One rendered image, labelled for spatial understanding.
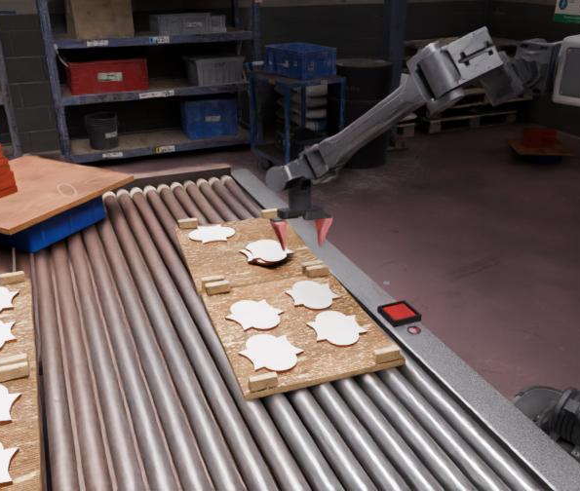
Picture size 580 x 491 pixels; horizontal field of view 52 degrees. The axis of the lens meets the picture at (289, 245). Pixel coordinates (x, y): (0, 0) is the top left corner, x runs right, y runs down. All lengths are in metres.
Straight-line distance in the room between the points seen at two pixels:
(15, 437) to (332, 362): 0.61
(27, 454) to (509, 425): 0.85
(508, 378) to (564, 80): 1.63
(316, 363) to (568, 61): 0.92
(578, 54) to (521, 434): 0.88
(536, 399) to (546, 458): 1.26
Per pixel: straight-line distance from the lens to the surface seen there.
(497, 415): 1.24
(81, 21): 5.51
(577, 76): 1.60
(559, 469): 1.17
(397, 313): 1.46
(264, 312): 1.41
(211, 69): 5.73
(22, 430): 1.21
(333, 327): 1.36
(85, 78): 5.51
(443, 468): 1.11
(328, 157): 1.35
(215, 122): 5.85
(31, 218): 1.81
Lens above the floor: 1.69
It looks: 26 degrees down
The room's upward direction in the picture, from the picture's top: straight up
